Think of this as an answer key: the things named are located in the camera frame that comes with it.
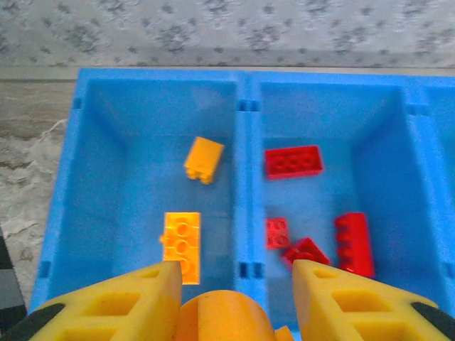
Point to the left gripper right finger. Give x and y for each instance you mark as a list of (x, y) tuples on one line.
[(355, 312)]

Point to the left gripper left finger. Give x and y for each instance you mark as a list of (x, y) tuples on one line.
[(106, 312)]

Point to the long yellow lego brick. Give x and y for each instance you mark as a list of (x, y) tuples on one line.
[(181, 245)]

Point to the small red lego brick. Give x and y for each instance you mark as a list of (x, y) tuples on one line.
[(277, 232)]

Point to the yellow arch lego brick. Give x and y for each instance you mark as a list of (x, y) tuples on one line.
[(227, 316)]

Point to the small yellow lego brick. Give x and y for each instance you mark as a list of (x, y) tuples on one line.
[(204, 158)]

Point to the black flat bar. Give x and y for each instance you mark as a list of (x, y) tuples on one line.
[(9, 284)]

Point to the blue plastic bin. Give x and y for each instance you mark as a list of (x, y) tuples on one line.
[(355, 184), (440, 142), (117, 160)]

